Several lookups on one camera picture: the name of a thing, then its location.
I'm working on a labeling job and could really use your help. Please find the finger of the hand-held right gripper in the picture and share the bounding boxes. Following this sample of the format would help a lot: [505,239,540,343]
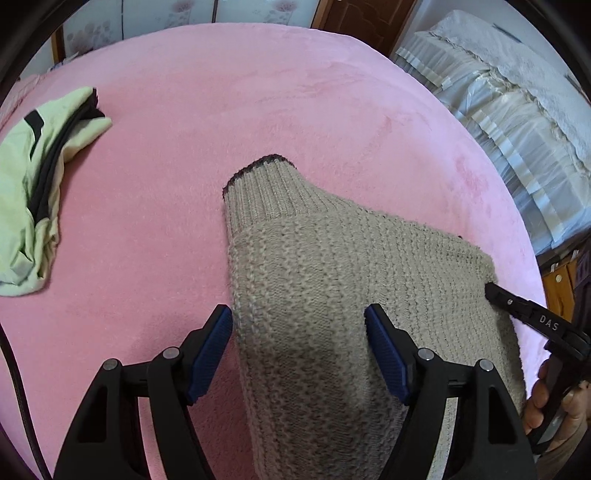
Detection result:
[485,282,575,335]

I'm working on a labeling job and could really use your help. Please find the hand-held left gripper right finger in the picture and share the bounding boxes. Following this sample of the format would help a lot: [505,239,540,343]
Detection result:
[364,304,539,480]

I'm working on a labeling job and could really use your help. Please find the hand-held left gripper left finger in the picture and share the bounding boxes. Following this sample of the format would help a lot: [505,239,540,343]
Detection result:
[53,304,234,480]

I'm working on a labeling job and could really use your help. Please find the beige knit sweater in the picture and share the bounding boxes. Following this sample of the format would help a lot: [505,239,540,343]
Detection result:
[222,152,527,480]

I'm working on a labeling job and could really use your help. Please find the person's right hand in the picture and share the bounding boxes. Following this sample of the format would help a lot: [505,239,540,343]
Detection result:
[521,357,591,445]

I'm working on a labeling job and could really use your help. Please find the wooden cabinet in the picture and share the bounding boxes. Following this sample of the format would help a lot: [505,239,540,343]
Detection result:
[540,242,591,326]

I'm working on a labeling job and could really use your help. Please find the pink plush blanket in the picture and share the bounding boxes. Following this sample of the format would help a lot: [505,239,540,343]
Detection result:
[0,22,548,480]

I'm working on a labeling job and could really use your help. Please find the light green garment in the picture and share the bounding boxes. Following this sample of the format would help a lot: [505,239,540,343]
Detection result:
[0,87,113,298]

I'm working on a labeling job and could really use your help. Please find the brown wooden door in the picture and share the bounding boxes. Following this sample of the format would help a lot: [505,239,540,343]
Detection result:
[311,0,419,44]

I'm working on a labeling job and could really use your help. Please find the floral sliding door wardrobe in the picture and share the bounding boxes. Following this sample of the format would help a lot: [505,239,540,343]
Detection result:
[51,0,319,63]

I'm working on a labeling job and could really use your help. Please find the black cable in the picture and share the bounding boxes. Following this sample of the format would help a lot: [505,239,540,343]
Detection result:
[0,323,49,480]

